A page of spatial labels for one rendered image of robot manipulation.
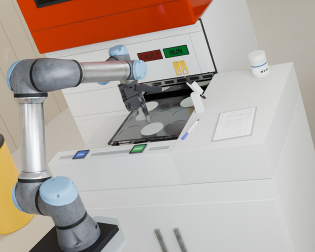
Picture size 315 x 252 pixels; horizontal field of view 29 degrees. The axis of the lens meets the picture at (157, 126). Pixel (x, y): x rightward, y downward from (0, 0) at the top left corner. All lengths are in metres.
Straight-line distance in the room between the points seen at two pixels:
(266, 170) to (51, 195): 0.73
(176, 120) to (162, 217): 0.42
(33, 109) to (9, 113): 3.11
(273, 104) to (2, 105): 3.25
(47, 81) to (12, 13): 3.31
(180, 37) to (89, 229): 1.00
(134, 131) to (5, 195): 1.60
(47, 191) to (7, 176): 1.95
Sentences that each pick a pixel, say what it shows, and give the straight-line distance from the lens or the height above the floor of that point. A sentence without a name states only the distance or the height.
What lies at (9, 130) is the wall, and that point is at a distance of 5.24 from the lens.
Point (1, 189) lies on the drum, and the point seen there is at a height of 0.32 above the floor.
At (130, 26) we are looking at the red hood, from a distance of 2.69.
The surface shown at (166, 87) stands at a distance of 2.81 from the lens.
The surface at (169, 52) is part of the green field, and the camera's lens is 2.73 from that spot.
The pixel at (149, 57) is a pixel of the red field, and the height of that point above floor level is 1.09.
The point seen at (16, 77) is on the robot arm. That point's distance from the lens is 2.13.
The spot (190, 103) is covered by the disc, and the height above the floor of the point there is 0.90.
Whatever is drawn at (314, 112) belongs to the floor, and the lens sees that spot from 4.22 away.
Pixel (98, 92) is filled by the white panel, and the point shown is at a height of 0.96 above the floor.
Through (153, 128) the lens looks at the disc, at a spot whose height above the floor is 0.90.
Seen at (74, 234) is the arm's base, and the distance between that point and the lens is 2.09.
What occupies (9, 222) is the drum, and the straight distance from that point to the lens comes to 4.11.
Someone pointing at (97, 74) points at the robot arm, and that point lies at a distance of 2.15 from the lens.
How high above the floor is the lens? 2.00
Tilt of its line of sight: 25 degrees down
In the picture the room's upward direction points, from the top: 20 degrees counter-clockwise
